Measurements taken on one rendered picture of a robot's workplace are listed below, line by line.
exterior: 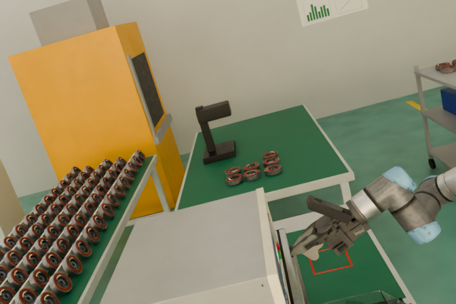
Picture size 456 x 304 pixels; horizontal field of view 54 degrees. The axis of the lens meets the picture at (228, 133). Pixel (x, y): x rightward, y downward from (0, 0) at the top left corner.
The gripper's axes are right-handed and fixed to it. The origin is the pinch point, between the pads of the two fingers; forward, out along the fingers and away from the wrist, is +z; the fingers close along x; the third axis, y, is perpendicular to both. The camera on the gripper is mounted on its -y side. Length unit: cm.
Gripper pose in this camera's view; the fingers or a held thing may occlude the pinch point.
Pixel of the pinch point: (292, 249)
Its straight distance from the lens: 124.5
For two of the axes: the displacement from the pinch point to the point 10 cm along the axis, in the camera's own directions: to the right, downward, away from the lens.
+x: 0.1, -2.8, 9.6
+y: 6.5, 7.3, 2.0
